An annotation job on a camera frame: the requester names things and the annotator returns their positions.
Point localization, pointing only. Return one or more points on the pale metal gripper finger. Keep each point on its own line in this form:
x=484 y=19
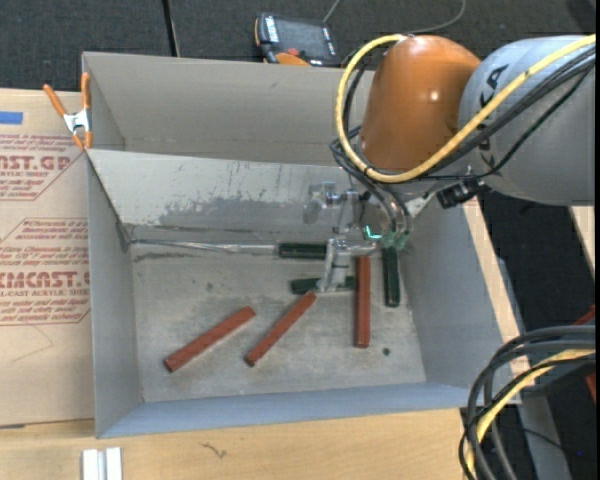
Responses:
x=344 y=273
x=329 y=268

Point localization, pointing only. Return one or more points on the dark green flat block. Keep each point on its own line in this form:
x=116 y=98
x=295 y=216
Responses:
x=306 y=285
x=391 y=280
x=302 y=251

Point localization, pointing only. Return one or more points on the red-brown flat block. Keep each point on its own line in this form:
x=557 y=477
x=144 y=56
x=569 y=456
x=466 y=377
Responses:
x=210 y=338
x=362 y=308
x=281 y=328

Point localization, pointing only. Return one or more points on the grey metal bin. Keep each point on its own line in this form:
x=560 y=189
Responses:
x=260 y=348

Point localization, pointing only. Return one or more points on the brown cardboard board red print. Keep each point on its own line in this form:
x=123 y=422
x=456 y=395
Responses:
x=40 y=328

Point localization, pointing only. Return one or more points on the black cylinder on white bracket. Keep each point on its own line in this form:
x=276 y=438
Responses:
x=457 y=193

